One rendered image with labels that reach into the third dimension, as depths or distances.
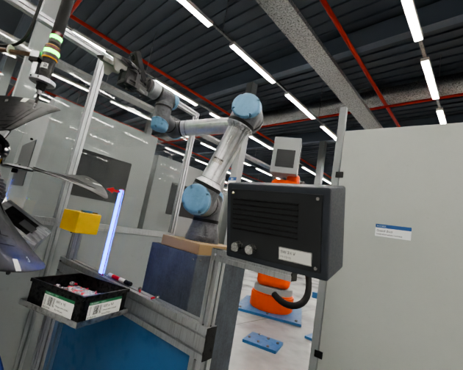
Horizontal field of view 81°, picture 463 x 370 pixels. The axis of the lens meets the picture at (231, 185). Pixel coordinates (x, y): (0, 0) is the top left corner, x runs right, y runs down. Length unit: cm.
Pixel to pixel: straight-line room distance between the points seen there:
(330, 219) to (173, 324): 52
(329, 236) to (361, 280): 150
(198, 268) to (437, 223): 149
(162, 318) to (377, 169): 171
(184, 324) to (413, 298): 151
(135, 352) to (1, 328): 102
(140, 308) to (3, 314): 103
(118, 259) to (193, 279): 108
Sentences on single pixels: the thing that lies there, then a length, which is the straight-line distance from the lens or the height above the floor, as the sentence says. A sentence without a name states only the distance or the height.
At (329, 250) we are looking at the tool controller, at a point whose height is 111.
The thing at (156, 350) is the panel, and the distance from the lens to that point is 95.
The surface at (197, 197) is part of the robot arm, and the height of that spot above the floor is 121.
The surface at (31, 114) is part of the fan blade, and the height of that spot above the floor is 137.
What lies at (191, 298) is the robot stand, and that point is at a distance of 107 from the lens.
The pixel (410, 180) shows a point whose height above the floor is 162.
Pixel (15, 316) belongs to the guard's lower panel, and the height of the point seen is 48.
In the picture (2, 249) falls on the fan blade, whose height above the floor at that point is 98.
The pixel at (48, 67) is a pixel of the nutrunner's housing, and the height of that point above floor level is 150.
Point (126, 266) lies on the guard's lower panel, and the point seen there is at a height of 74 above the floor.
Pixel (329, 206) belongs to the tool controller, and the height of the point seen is 119.
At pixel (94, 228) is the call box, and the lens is 137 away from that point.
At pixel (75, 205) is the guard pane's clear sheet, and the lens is 187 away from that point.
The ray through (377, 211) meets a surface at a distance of 208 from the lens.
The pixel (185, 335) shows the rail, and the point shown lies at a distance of 83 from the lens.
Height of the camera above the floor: 111
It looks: 9 degrees up
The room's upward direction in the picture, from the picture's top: 10 degrees clockwise
